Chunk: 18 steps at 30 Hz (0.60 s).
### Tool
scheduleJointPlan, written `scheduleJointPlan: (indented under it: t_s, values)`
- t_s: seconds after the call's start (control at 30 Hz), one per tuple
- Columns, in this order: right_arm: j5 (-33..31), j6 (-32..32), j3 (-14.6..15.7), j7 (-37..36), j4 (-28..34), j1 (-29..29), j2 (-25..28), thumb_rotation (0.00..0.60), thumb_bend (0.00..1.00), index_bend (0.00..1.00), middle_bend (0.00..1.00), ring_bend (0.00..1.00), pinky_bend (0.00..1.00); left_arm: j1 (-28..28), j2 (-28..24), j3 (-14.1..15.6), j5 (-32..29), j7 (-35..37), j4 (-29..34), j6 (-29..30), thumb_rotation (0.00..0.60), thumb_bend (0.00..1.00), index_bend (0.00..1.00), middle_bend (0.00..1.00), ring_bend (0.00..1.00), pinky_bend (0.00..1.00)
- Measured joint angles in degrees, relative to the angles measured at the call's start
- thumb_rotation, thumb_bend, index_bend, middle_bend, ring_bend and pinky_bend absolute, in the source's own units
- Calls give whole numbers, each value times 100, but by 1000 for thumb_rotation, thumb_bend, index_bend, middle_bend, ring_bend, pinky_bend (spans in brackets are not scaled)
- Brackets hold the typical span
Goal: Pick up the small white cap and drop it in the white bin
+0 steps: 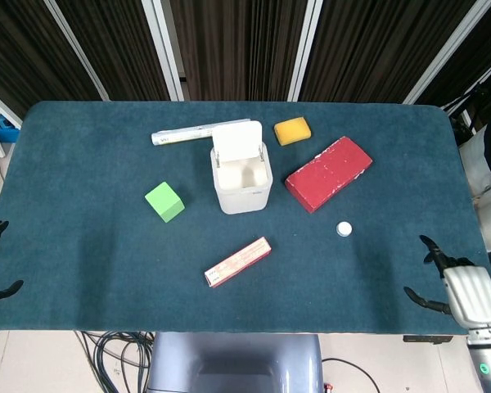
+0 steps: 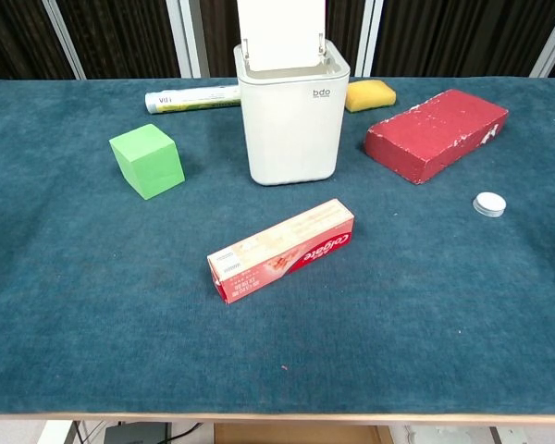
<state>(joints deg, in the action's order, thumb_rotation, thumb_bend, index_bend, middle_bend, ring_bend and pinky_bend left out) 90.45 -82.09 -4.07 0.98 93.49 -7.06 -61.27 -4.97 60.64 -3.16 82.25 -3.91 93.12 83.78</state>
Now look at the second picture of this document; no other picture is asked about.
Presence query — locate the small white jar lid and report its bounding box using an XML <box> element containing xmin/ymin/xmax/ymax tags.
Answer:
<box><xmin>472</xmin><ymin>191</ymin><xmax>508</xmax><ymax>218</ymax></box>

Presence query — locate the white plastic trash bin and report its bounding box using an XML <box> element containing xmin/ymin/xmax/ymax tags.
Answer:
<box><xmin>233</xmin><ymin>0</ymin><xmax>352</xmax><ymax>187</ymax></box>

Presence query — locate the red Colgate toothpaste box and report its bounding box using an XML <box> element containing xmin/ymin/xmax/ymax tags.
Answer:
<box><xmin>206</xmin><ymin>198</ymin><xmax>356</xmax><ymax>305</ymax></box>

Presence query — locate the green cube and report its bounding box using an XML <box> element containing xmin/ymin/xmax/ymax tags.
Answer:
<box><xmin>108</xmin><ymin>123</ymin><xmax>187</xmax><ymax>201</ymax></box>

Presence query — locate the rolled white green package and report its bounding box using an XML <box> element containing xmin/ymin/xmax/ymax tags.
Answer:
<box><xmin>143</xmin><ymin>84</ymin><xmax>242</xmax><ymax>117</ymax></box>

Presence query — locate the yellow sponge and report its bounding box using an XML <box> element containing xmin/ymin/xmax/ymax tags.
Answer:
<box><xmin>344</xmin><ymin>79</ymin><xmax>398</xmax><ymax>114</ymax></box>

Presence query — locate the blue table cloth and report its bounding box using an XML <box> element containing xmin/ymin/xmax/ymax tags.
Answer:
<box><xmin>0</xmin><ymin>76</ymin><xmax>555</xmax><ymax>415</ymax></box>

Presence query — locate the red brick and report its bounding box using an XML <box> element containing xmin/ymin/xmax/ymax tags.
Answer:
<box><xmin>363</xmin><ymin>89</ymin><xmax>511</xmax><ymax>186</ymax></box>

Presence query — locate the cardboard box under table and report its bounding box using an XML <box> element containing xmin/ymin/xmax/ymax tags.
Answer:
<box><xmin>213</xmin><ymin>423</ymin><xmax>394</xmax><ymax>444</ymax></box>

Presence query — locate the grey box under table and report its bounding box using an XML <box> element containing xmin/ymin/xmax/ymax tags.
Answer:
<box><xmin>103</xmin><ymin>422</ymin><xmax>173</xmax><ymax>444</ymax></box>

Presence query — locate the black cable under table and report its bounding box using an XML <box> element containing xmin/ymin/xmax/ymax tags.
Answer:
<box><xmin>168</xmin><ymin>422</ymin><xmax>204</xmax><ymax>440</ymax></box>

